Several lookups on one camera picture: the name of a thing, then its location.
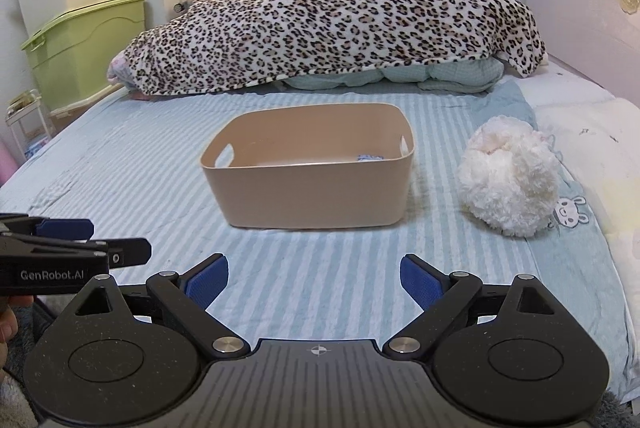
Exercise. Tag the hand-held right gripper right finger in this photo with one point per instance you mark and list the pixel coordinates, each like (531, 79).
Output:
(422, 282)

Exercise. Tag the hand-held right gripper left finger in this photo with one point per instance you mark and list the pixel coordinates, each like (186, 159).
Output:
(207, 282)

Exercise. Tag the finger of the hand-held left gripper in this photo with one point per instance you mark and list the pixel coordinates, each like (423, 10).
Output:
(65, 228)
(127, 252)

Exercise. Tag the beige plastic storage basket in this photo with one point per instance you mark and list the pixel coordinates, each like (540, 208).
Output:
(310, 198)

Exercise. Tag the blue white patterned packet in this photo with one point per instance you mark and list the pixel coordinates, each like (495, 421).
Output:
(369, 157)

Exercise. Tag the person's left hand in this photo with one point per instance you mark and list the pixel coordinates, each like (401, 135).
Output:
(7, 328)

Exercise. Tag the grey fuzzy cloth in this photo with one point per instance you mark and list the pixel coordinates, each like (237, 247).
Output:
(39, 318)

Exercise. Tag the pink object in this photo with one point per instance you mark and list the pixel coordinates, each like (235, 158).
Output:
(7, 163)

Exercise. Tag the blue striped bed sheet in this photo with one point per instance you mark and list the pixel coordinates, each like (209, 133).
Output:
(125, 158)

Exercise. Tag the small white rack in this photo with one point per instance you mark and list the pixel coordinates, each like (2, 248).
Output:
(27, 118)

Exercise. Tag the white fluffy plush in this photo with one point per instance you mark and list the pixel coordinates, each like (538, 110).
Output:
(510, 188)

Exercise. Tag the pink floral pillow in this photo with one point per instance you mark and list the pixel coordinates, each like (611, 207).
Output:
(117, 70)

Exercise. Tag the green plastic storage box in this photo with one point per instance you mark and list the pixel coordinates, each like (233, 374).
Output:
(75, 58)

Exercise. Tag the teal quilted duvet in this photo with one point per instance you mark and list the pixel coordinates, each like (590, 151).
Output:
(450, 75)

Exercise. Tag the white pillow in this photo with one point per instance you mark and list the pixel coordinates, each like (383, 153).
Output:
(600, 133)

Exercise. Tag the leopard print blanket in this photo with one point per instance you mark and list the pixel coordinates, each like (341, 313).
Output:
(325, 23)

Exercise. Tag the pale padded headboard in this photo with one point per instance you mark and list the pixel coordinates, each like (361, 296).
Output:
(575, 18)

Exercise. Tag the cream flower decoration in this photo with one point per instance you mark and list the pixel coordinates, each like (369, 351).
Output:
(629, 2)

